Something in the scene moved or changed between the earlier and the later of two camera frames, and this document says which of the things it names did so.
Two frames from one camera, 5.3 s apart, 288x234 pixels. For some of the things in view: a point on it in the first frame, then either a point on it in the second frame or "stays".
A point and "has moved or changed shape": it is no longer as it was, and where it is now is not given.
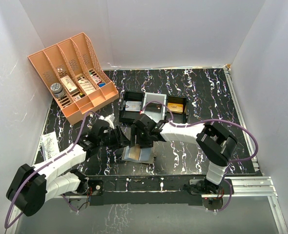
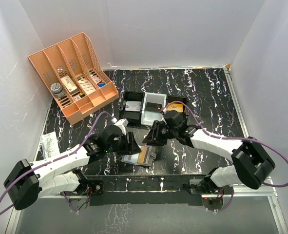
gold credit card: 175,107 stays
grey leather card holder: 138,154 has moved or changed shape
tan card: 135,152 has moved or changed shape
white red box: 69,84 stays
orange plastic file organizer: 75,77 stays
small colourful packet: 95,78 stays
